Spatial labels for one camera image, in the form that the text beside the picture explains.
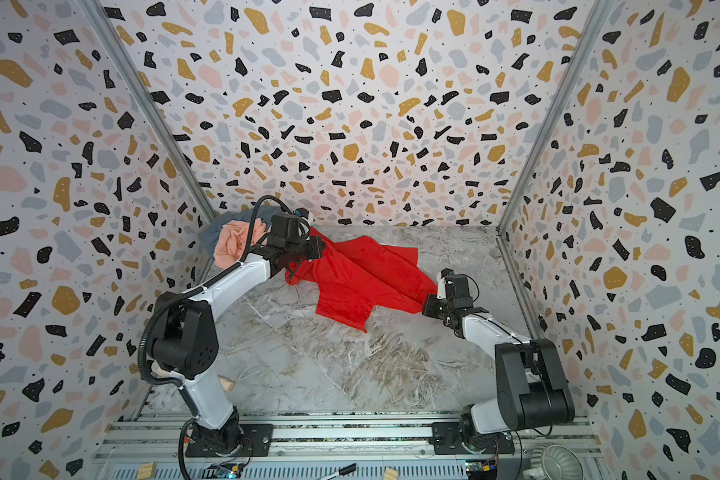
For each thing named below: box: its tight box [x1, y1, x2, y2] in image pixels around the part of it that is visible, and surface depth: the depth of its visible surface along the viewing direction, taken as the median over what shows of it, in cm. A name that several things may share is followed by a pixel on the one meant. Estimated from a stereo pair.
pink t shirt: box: [214, 218, 267, 269], surface depth 105 cm
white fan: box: [523, 442, 585, 480], surface depth 71 cm
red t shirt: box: [285, 228, 438, 333], surface depth 100 cm
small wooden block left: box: [138, 462, 155, 480], surface depth 70 cm
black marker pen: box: [319, 463, 357, 480], surface depth 71 cm
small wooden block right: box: [384, 466, 399, 480], surface depth 70 cm
